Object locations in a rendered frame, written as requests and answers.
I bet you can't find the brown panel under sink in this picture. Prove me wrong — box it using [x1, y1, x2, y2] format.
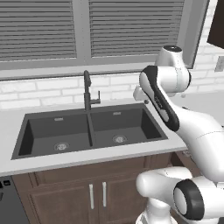
[32, 156, 153, 186]

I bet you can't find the dark grey double sink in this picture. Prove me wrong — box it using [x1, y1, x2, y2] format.
[10, 102, 170, 161]

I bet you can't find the dark grey dishwasher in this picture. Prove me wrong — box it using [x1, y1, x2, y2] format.
[0, 175, 31, 224]

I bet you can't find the white cupboard door handle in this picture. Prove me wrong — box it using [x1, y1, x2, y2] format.
[101, 181, 108, 208]
[88, 183, 95, 211]

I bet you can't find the grey window with blinds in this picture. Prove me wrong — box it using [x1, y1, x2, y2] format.
[0, 0, 210, 81]

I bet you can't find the black sink tap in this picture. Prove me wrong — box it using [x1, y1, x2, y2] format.
[82, 69, 102, 112]

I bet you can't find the brown cupboard door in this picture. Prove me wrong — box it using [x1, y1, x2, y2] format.
[96, 174, 151, 224]
[26, 180, 100, 224]

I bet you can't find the dark brown wall cabinet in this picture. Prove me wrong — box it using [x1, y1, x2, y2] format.
[206, 0, 224, 50]

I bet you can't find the brown base cabinet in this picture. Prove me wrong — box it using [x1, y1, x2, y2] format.
[170, 149, 203, 178]

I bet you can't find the grey wall socket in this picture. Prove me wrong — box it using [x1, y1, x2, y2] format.
[213, 54, 224, 74]

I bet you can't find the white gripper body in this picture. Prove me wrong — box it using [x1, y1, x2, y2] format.
[132, 86, 148, 102]

